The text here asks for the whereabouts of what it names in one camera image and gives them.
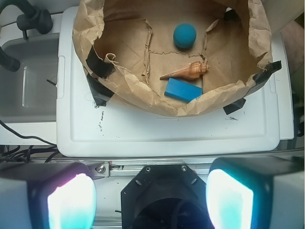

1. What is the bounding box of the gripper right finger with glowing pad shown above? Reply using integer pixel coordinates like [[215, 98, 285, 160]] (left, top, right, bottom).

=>
[[206, 156, 305, 229]]

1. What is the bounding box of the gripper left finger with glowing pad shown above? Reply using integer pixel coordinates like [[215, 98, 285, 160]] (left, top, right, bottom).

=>
[[0, 162, 97, 229]]

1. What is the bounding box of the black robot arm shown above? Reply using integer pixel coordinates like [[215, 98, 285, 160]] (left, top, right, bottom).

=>
[[0, 156, 305, 229]]

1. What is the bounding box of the tan spiral sea shell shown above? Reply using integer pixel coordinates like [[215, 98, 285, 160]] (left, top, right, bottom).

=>
[[159, 61, 210, 80]]

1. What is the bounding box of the grey plastic tub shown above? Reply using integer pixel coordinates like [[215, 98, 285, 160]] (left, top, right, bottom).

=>
[[0, 33, 59, 123]]

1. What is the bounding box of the blue rectangular block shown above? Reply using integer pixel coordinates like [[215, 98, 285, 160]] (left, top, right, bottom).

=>
[[164, 78, 203, 103]]

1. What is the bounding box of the brown crumpled paper bag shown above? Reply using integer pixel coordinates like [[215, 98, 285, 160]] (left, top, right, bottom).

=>
[[72, 0, 277, 117]]

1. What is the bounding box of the teal blue ball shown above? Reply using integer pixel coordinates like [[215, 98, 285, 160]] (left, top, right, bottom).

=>
[[173, 23, 197, 49]]

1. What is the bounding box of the aluminium frame rail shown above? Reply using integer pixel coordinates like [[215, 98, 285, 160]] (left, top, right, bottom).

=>
[[85, 158, 213, 179]]

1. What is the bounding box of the black hose with fitting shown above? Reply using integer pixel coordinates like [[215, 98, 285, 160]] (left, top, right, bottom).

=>
[[0, 0, 53, 72]]

